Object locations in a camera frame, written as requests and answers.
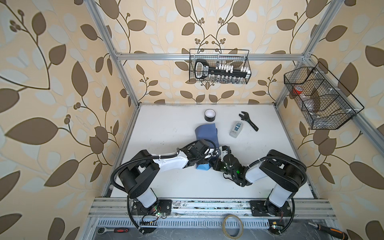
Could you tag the red handled ratchet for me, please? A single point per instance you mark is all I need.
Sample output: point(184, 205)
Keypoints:
point(104, 230)

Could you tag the white tape dispenser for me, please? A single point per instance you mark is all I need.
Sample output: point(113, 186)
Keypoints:
point(236, 129)

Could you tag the right wire basket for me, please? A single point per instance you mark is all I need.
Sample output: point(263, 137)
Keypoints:
point(326, 102)

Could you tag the socket set holder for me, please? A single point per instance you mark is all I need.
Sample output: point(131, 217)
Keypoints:
point(202, 69)

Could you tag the wire basket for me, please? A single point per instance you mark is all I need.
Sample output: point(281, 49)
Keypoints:
point(326, 102)
point(235, 57)

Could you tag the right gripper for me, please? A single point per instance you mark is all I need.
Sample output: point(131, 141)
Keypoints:
point(215, 165)

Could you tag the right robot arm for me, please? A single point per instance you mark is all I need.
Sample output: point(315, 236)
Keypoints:
point(288, 174)

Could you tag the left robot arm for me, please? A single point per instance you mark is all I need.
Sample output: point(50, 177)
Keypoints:
point(135, 176)

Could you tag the black adjustable wrench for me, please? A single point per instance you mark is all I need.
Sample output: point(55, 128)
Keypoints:
point(245, 117)

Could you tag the red object in basket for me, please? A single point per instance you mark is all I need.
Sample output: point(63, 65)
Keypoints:
point(297, 90)

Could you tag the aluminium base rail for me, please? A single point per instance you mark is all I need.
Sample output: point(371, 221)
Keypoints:
point(300, 209)

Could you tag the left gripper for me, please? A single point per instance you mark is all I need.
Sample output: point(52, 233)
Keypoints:
point(204, 160)

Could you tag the black tape roll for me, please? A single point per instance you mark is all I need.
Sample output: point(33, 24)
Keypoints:
point(209, 115)

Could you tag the orange handled screwdriver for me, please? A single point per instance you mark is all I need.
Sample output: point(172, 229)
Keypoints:
point(331, 231)

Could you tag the back wire basket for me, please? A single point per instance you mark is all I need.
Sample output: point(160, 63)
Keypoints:
point(235, 57)

